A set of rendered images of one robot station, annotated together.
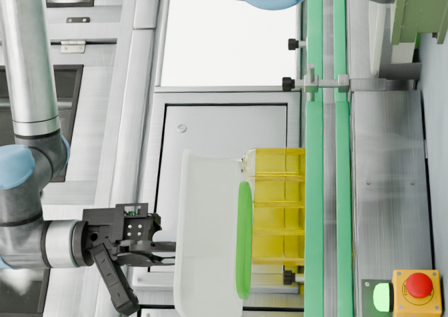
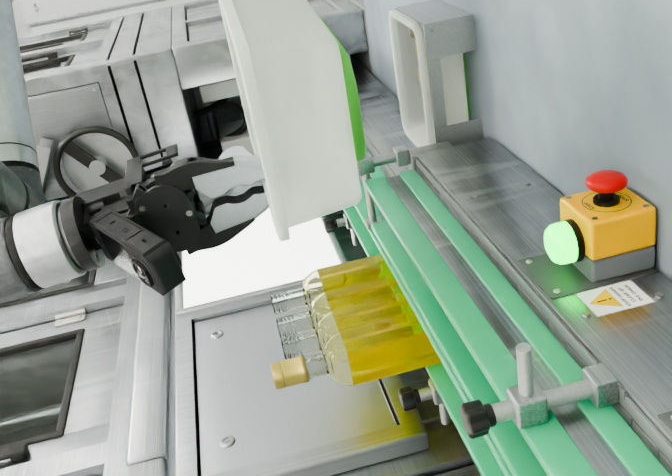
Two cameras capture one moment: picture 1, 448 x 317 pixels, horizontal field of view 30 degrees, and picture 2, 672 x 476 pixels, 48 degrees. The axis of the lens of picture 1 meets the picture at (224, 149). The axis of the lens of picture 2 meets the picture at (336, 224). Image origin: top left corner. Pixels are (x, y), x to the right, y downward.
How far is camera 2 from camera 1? 0.94 m
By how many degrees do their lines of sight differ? 37
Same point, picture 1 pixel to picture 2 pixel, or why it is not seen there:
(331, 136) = (407, 193)
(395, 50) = (447, 102)
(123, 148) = (142, 370)
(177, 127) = (210, 334)
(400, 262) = not seen: hidden behind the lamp
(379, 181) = (486, 193)
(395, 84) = not seen: hidden behind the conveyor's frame
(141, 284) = not seen: outside the picture
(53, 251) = (26, 231)
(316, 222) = (425, 248)
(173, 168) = (214, 369)
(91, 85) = (95, 342)
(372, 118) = (449, 162)
